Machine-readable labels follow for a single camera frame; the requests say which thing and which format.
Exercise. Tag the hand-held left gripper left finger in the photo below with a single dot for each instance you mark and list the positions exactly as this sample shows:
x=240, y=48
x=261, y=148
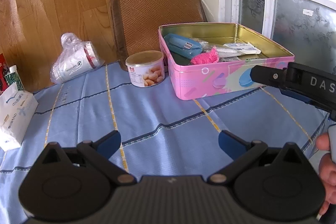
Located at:
x=110, y=143

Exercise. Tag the green bottle with white cap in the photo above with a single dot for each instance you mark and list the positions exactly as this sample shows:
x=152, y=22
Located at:
x=14, y=79

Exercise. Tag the blue plaid tablecloth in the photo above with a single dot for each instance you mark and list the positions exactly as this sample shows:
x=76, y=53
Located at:
x=162, y=113

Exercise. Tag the white rectangular box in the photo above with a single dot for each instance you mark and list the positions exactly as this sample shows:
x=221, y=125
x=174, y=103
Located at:
x=244, y=47

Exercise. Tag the blue glasses case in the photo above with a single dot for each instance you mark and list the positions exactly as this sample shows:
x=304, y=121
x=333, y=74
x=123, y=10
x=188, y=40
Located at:
x=181, y=44

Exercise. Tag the red snack tin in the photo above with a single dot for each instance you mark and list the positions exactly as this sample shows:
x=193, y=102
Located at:
x=2, y=74

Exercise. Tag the person's right hand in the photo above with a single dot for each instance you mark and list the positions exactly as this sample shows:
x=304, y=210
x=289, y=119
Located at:
x=326, y=182

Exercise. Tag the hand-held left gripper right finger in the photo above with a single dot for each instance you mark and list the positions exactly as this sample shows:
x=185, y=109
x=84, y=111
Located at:
x=227, y=143

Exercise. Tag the pink tin box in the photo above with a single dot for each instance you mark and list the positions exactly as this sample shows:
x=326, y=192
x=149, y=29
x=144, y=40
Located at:
x=210, y=79

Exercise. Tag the cotton swab pack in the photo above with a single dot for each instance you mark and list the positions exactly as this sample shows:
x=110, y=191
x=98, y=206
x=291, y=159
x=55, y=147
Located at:
x=198, y=42

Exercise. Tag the wood grain board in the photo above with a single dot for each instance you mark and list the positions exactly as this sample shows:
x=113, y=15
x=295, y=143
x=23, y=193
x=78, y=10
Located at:
x=52, y=3

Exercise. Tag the plastic bag of paper cups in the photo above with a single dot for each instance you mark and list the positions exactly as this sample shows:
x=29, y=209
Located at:
x=76, y=61

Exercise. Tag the brown woven seat cushion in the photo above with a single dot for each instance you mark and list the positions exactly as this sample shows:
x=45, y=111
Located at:
x=147, y=19

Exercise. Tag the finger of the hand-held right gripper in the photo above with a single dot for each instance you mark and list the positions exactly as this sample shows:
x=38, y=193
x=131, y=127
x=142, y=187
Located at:
x=267, y=75
x=302, y=98

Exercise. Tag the white tissue pack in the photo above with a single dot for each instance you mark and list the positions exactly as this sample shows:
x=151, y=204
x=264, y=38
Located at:
x=15, y=116

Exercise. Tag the peanut can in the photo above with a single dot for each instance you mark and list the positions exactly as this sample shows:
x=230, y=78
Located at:
x=145, y=70

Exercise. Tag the pink knitted scrubber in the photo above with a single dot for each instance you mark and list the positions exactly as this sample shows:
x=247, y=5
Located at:
x=204, y=57

